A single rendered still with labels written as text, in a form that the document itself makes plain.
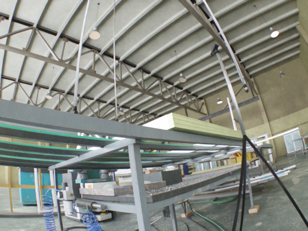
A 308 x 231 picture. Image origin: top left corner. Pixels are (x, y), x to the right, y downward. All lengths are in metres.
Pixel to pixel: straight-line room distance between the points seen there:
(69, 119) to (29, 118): 0.11
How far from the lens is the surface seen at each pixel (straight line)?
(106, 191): 0.92
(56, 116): 0.49
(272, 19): 13.21
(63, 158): 1.29
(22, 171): 5.40
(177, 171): 1.31
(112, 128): 0.56
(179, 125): 0.82
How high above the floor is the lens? 0.66
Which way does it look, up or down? 20 degrees up
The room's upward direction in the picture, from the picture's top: 8 degrees counter-clockwise
